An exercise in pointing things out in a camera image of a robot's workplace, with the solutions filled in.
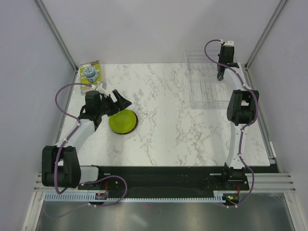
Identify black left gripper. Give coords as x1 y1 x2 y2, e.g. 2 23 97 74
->
97 90 131 116

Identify red floral plate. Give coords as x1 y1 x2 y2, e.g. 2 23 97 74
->
116 111 139 135

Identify lime green plate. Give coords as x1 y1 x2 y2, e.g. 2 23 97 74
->
109 109 138 134

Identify dark green plate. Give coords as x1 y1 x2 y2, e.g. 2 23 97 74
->
217 72 224 81

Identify yellow patterned plate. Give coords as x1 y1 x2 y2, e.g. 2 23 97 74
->
112 112 138 135

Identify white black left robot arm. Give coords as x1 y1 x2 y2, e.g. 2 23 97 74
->
41 90 132 194

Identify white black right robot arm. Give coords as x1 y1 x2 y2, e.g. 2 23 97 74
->
217 41 259 190

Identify green box with wooden base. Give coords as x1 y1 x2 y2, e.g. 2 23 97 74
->
79 60 106 95

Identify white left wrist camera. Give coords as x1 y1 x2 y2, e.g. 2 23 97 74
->
90 83 108 95

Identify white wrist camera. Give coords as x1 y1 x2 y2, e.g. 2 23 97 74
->
220 40 234 48
90 83 108 95

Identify white wire dish rack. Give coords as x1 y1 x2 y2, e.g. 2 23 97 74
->
182 49 232 109

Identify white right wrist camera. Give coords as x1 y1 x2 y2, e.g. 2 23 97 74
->
220 40 234 48

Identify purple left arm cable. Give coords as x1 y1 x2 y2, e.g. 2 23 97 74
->
54 83 98 195

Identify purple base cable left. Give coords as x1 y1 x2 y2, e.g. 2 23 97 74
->
84 175 128 209

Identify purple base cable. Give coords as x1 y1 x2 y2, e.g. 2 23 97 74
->
84 175 128 209
222 166 255 209

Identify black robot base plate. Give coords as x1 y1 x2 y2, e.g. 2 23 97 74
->
78 166 249 199

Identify aluminium frame post right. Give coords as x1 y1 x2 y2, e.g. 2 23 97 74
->
244 0 289 69

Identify aluminium frame post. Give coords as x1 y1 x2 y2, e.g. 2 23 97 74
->
244 0 289 69
33 0 78 73

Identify aluminium frame post left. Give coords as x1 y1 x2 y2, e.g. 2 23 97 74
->
33 0 78 73

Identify white slotted cable duct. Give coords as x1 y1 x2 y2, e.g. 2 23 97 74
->
44 190 243 202

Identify aluminium rail front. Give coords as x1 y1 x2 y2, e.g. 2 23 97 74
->
33 172 298 193

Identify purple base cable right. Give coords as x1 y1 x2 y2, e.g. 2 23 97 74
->
222 166 255 209

